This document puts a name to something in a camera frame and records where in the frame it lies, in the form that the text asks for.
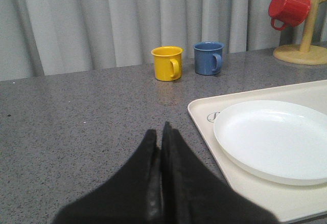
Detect red enamel mug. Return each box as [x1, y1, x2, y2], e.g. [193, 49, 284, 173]
[268, 0, 311, 31]

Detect yellow enamel mug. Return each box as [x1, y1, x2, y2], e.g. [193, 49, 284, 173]
[151, 46, 183, 81]

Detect cream rabbit serving tray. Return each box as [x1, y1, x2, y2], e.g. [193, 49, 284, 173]
[188, 80, 326, 223]

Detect grey pleated curtain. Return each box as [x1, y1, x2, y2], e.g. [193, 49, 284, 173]
[0, 0, 327, 81]

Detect wooden mug tree stand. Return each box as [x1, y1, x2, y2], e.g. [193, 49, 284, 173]
[273, 0, 326, 65]

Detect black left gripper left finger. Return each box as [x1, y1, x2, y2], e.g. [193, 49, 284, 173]
[53, 129, 161, 223]

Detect white round plate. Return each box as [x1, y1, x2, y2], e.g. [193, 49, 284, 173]
[214, 100, 326, 186]

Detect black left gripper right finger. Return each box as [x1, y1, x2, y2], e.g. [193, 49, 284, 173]
[161, 122, 278, 223]

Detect blue enamel mug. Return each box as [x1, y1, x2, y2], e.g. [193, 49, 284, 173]
[193, 41, 224, 76]

